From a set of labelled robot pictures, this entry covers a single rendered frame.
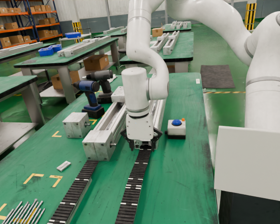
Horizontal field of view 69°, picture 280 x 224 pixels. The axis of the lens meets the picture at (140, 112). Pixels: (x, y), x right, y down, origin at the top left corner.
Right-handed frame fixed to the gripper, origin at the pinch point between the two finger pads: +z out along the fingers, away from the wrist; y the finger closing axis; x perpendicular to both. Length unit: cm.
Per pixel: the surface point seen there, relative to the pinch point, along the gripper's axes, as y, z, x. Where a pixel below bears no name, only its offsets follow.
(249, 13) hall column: 293, 11, 985
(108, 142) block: -14.1, -1.8, -0.1
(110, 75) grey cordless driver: -29, -14, 56
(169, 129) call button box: 9.9, 0.2, 13.8
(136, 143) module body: -4.0, 2.7, 5.8
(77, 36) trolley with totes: -243, -7, 439
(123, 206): -1.4, 2.1, -26.4
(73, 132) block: -38.0, 2.1, 13.0
